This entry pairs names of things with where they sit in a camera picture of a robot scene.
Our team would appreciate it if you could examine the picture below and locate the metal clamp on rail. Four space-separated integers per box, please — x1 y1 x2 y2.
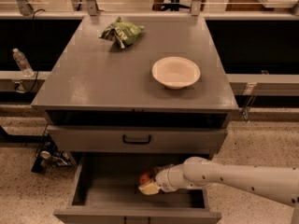
242 83 257 122

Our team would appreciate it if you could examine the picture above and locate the white paper bowl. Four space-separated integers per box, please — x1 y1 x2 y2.
151 57 201 90

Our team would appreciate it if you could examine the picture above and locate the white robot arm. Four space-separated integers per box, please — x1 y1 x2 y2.
138 157 299 224

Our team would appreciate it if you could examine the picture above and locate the black drawer handle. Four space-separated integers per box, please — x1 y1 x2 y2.
122 134 151 145

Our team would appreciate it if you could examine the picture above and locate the closed top grey drawer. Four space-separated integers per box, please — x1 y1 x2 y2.
48 125 227 154

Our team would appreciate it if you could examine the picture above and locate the red apple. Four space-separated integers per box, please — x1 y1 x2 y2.
139 170 155 186

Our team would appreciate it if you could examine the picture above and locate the open middle grey drawer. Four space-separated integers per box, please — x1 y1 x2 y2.
54 153 221 224

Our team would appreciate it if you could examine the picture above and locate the grey drawer cabinet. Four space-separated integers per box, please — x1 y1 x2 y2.
31 14 240 224

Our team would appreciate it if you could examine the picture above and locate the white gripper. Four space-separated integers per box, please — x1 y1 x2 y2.
138 164 176 195

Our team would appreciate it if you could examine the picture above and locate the clear plastic water bottle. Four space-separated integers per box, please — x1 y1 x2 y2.
13 49 34 77

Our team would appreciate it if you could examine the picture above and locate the green chip bag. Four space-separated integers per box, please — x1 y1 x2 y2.
99 17 144 49

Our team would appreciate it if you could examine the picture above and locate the black cable bundle on floor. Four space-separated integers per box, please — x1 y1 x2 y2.
31 124 74 174

